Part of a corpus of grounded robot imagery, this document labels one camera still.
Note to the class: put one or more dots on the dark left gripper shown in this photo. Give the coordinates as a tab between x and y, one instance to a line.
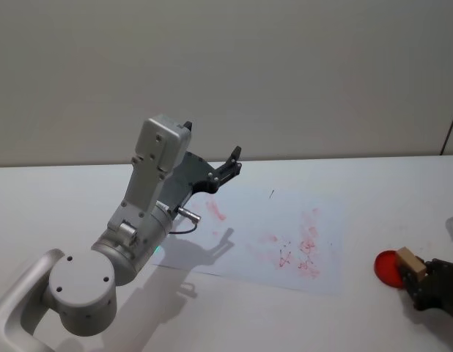
182	179

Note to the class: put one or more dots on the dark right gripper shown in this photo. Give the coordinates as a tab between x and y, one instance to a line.
444	289

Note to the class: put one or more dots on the wooden stamp block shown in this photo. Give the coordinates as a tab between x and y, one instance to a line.
411	262

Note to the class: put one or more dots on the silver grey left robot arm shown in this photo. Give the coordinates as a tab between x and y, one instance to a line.
80	282

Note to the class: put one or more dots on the round red ink pad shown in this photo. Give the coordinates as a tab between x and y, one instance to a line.
386	267

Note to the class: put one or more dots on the white paper sheet red stains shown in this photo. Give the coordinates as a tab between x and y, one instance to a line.
248	227

